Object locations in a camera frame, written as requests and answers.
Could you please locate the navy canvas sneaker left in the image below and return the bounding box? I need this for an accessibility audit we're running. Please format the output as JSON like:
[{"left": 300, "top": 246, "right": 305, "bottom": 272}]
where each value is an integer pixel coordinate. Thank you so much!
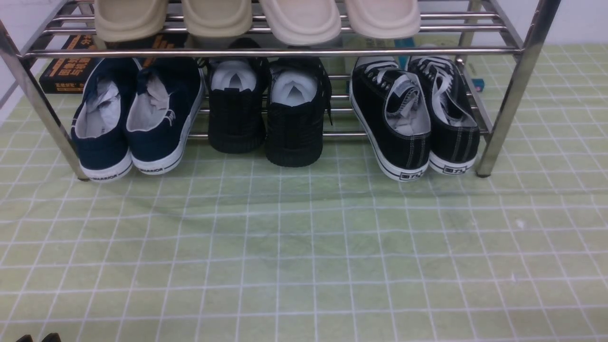
[{"left": 70, "top": 58, "right": 142, "bottom": 182}]

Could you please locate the stainless steel shoe rack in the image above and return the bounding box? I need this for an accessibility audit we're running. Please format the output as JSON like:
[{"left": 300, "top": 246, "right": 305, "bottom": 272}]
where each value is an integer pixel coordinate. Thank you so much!
[{"left": 1, "top": 0, "right": 560, "bottom": 181}]

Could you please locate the black orange book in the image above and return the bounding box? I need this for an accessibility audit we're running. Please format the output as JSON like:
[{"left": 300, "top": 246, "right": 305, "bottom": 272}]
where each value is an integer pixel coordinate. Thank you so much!
[{"left": 39, "top": 33, "right": 188, "bottom": 95}]

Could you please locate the navy canvas sneaker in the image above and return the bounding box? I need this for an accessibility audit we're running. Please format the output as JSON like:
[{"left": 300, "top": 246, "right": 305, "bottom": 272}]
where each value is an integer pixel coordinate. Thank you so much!
[
  {"left": 70, "top": 58, "right": 142, "bottom": 182},
  {"left": 124, "top": 57, "right": 206, "bottom": 175}
]

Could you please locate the tan slipper far left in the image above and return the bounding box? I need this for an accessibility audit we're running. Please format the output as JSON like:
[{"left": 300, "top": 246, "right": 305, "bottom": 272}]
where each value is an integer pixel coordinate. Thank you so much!
[{"left": 94, "top": 0, "right": 169, "bottom": 42}]

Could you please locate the tan slipper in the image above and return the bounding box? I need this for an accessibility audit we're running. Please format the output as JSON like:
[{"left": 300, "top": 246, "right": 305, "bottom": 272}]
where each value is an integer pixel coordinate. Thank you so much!
[
  {"left": 94, "top": 0, "right": 169, "bottom": 42},
  {"left": 181, "top": 0, "right": 253, "bottom": 38}
]

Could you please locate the black knit sneaker left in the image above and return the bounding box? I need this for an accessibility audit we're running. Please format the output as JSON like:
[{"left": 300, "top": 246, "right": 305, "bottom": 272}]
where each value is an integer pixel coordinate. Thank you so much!
[{"left": 204, "top": 57, "right": 270, "bottom": 154}]

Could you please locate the cream slipper far right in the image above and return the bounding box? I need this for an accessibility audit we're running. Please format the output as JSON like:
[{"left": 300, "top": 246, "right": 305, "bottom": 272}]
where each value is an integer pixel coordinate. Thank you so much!
[{"left": 345, "top": 0, "right": 421, "bottom": 39}]

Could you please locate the black knit sneaker right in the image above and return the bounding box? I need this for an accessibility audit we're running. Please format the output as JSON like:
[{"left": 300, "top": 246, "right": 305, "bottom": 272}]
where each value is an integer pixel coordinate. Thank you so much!
[{"left": 265, "top": 57, "right": 332, "bottom": 168}]

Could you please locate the black knit sneaker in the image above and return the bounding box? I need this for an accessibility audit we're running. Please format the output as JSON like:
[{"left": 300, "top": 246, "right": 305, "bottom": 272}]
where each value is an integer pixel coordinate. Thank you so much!
[
  {"left": 265, "top": 57, "right": 332, "bottom": 168},
  {"left": 204, "top": 57, "right": 270, "bottom": 154}
]

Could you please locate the black canvas sneaker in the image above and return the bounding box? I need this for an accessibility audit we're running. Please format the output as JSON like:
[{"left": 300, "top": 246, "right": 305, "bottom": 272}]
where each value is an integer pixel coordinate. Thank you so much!
[
  {"left": 349, "top": 56, "right": 431, "bottom": 181},
  {"left": 407, "top": 56, "right": 481, "bottom": 175}
]

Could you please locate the blue and cream book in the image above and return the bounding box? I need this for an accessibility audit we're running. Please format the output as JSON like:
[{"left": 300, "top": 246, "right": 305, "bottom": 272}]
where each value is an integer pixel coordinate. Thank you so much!
[{"left": 342, "top": 33, "right": 485, "bottom": 92}]

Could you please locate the navy canvas sneaker right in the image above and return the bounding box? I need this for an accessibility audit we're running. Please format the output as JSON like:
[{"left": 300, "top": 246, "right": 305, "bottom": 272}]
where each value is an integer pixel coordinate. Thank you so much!
[{"left": 124, "top": 57, "right": 206, "bottom": 175}]

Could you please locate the cream slipper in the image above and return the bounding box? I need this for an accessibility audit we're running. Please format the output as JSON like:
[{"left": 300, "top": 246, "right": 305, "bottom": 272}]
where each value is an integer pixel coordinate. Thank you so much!
[
  {"left": 259, "top": 0, "right": 342, "bottom": 46},
  {"left": 345, "top": 0, "right": 421, "bottom": 39}
]

